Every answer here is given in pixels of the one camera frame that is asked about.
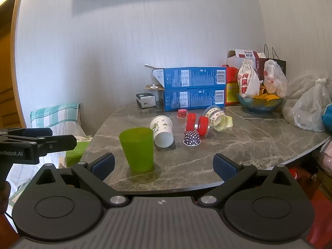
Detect brown cardboard box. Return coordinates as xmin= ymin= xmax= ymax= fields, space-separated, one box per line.
xmin=145 ymin=82 xmax=166 ymax=102

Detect clear plastic bag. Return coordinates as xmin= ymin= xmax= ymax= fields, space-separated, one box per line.
xmin=282 ymin=69 xmax=328 ymax=120
xmin=292 ymin=78 xmax=332 ymax=133

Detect white cloth pouch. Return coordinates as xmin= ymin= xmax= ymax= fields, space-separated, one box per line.
xmin=238 ymin=59 xmax=260 ymax=98

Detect pink bag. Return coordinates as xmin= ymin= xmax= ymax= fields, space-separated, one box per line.
xmin=320 ymin=137 xmax=332 ymax=164

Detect white printed paper cup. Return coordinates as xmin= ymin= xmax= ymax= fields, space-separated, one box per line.
xmin=149 ymin=115 xmax=174 ymax=148

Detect clear printed plastic cup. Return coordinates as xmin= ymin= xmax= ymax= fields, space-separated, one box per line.
xmin=203 ymin=105 xmax=233 ymax=133

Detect blue glass bowl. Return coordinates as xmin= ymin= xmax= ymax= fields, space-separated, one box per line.
xmin=236 ymin=93 xmax=284 ymax=114

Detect blue cardboard box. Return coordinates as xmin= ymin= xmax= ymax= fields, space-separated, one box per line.
xmin=163 ymin=88 xmax=226 ymax=112
xmin=144 ymin=64 xmax=227 ymax=89

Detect yellow snacks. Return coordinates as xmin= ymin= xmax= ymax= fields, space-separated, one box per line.
xmin=253 ymin=82 xmax=282 ymax=102

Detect black paper bag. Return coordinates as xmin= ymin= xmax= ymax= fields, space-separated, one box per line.
xmin=264 ymin=44 xmax=287 ymax=78

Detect red yellow box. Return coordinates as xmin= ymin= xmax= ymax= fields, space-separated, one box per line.
xmin=225 ymin=66 xmax=241 ymax=106

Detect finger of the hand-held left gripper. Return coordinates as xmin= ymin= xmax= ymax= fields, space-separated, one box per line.
xmin=34 ymin=134 xmax=78 ymax=157
xmin=22 ymin=128 xmax=53 ymax=138

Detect wooden door frame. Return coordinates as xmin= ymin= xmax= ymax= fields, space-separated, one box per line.
xmin=0 ymin=0 xmax=26 ymax=131

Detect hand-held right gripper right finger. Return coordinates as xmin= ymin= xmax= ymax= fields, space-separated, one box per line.
xmin=197 ymin=154 xmax=299 ymax=210

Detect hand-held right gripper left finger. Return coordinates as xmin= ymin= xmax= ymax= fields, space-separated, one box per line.
xmin=31 ymin=153 xmax=128 ymax=210

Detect green plastic cup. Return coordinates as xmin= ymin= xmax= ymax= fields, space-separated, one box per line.
xmin=119 ymin=127 xmax=155 ymax=172

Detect red plastic cup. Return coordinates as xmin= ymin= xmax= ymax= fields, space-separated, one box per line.
xmin=197 ymin=116 xmax=210 ymax=136
xmin=185 ymin=113 xmax=198 ymax=132

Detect white plastic bag red print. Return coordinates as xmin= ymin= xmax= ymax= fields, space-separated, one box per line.
xmin=263 ymin=59 xmax=289 ymax=98

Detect purple polka dot small cup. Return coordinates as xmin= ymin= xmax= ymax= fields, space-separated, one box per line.
xmin=183 ymin=130 xmax=202 ymax=146

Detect green plaid towel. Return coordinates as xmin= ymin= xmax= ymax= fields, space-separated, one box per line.
xmin=29 ymin=102 xmax=81 ymax=130

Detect blue bag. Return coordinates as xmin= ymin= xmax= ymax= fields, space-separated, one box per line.
xmin=321 ymin=103 xmax=332 ymax=133

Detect red white carton box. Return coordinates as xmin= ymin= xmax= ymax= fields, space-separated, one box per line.
xmin=226 ymin=49 xmax=266 ymax=75

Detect small black white device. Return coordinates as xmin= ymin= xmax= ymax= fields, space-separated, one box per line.
xmin=136 ymin=93 xmax=157 ymax=109

